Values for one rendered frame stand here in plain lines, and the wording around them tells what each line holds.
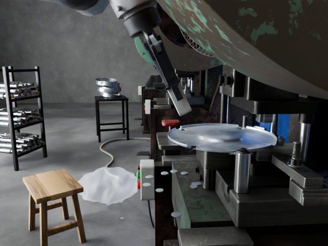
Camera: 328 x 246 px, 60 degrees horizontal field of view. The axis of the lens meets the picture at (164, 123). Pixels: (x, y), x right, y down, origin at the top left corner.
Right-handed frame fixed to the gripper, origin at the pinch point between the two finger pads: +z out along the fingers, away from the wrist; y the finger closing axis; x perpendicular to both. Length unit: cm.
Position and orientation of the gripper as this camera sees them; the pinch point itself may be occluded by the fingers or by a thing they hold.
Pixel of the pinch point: (179, 99)
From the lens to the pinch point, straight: 64.8
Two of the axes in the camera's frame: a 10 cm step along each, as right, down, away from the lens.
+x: 8.9, -4.5, 0.1
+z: 4.4, 8.7, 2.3
